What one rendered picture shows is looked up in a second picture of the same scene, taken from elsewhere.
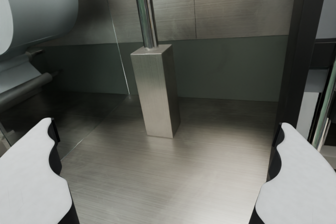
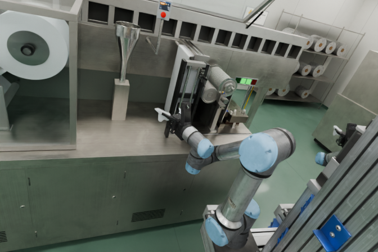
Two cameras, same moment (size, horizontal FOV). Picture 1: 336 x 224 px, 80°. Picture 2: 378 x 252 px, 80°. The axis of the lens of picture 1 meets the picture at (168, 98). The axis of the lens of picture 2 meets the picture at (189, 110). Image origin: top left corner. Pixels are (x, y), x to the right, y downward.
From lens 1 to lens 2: 1.09 m
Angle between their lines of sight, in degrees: 43
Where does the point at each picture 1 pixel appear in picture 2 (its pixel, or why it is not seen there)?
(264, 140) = not seen: hidden behind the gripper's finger
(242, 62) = (148, 85)
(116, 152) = (102, 127)
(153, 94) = (121, 100)
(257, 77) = (154, 92)
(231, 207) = (156, 136)
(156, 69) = (125, 91)
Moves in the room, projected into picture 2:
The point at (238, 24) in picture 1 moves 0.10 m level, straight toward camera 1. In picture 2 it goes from (148, 70) to (152, 76)
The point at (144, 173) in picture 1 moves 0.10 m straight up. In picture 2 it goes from (122, 133) to (124, 120)
